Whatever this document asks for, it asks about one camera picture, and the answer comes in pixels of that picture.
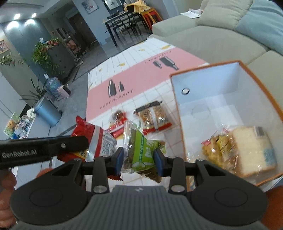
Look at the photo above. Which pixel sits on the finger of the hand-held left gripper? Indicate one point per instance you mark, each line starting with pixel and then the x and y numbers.
pixel 70 144

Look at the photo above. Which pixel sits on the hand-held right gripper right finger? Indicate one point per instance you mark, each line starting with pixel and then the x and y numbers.
pixel 158 162

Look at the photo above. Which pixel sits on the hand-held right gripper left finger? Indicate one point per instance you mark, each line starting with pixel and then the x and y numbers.
pixel 118 160

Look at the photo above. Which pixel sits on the green snack packet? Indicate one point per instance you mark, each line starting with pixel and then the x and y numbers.
pixel 141 152

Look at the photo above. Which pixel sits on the red snack packet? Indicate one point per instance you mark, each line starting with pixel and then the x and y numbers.
pixel 97 137

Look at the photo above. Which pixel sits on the clear packet of pale cubes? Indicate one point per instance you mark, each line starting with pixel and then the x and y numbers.
pixel 212 157

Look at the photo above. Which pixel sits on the yellow label snack packet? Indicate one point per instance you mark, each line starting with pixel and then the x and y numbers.
pixel 223 142

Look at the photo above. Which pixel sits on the orange cardboard box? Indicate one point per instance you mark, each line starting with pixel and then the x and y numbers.
pixel 221 99

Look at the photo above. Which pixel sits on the white bread packet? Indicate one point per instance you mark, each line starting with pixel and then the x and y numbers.
pixel 252 150

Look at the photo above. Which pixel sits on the clear packet of stick snacks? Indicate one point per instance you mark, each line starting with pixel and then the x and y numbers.
pixel 152 116

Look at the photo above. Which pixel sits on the person's left hand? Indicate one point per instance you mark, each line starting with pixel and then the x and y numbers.
pixel 5 199

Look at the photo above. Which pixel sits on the pile of toys and boxes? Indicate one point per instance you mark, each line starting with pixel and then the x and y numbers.
pixel 18 127

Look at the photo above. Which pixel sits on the small red and blue packet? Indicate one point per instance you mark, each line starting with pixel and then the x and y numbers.
pixel 116 130

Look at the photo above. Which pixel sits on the grey-blue trash bin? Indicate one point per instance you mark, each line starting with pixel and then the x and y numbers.
pixel 47 111

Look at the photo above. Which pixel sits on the small dark and red packet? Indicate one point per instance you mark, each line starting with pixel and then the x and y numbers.
pixel 119 116

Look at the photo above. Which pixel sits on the pink heater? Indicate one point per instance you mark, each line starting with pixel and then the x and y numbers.
pixel 64 91

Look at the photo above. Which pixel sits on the blue water bottle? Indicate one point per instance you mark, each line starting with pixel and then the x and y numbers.
pixel 52 86

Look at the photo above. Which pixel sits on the long-leaf potted plant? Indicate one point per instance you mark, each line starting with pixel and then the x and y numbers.
pixel 35 90

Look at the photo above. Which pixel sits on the dark grey cabinet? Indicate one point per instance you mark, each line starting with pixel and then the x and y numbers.
pixel 62 59

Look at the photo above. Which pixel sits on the pink and white printed mat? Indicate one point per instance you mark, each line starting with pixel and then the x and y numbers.
pixel 132 75

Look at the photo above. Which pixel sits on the leafy green plant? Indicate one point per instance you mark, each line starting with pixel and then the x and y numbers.
pixel 44 55

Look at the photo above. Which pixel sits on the dark door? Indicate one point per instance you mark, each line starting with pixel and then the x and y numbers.
pixel 83 26

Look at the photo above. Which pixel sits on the dark dining chair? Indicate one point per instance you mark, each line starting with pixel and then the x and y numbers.
pixel 132 24
pixel 115 28

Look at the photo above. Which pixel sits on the person's orange clothing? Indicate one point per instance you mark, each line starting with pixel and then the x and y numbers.
pixel 275 205

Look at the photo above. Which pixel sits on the dark dining table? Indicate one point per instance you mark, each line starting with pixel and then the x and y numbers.
pixel 120 18

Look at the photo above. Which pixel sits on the red and orange stacked stools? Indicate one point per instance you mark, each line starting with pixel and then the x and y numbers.
pixel 152 15

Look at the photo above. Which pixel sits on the papers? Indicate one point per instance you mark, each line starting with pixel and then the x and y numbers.
pixel 191 13

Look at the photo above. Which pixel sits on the yellow cloth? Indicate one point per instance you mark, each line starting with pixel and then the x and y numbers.
pixel 138 6

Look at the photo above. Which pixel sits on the beige pillow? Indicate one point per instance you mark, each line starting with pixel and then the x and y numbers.
pixel 221 14

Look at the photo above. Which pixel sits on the light blue pillow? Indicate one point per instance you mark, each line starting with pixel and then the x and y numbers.
pixel 263 24

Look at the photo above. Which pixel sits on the framed wall picture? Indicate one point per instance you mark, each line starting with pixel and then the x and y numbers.
pixel 89 5

